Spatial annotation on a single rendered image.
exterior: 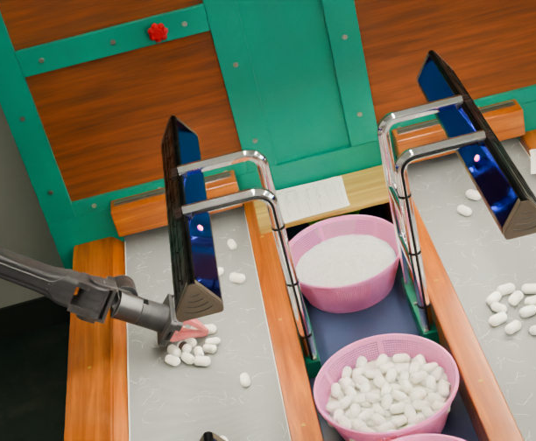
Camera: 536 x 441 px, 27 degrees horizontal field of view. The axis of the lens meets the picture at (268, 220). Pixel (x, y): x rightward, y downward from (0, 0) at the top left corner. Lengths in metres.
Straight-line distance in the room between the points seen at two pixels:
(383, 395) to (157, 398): 0.45
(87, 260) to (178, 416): 0.61
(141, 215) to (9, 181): 1.02
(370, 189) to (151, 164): 0.51
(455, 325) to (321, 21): 0.76
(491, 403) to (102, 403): 0.74
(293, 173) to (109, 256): 0.48
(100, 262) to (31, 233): 1.05
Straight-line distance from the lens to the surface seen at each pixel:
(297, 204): 2.55
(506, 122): 2.60
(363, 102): 2.55
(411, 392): 2.06
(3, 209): 3.57
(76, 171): 2.59
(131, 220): 2.57
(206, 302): 1.82
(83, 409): 2.19
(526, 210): 1.84
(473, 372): 2.03
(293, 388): 2.07
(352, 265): 2.39
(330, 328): 2.33
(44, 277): 2.18
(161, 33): 2.41
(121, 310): 2.19
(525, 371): 2.06
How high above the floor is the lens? 2.13
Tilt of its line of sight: 32 degrees down
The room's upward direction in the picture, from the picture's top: 15 degrees counter-clockwise
